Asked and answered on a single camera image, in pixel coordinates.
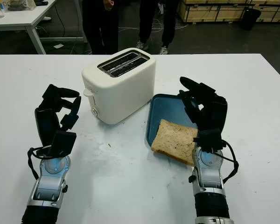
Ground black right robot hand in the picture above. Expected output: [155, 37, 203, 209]
[178, 76, 228, 143]

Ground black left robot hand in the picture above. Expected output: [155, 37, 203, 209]
[35, 84, 82, 150]

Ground brown bread slice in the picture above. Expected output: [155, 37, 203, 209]
[151, 119, 198, 167]

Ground blue plastic tray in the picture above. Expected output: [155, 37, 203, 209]
[144, 93, 199, 147]

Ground white two-slot toaster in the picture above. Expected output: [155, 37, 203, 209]
[81, 48, 157, 125]

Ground black waste bin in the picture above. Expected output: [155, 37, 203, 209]
[241, 8, 262, 31]

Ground stacked wooden crates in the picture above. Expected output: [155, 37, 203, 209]
[178, 0, 280, 24]

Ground white office table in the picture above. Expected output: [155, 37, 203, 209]
[0, 0, 88, 56]

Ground clear glass container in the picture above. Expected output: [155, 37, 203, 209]
[6, 0, 35, 12]

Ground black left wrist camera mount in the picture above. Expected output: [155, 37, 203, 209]
[47, 130, 77, 157]

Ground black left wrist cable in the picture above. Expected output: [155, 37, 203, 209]
[27, 146, 52, 180]

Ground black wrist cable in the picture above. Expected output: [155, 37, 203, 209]
[220, 140, 239, 183]
[27, 146, 52, 180]

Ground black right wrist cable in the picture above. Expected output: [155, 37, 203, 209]
[220, 140, 239, 183]

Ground white floor cable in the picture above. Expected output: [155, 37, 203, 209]
[118, 18, 164, 36]

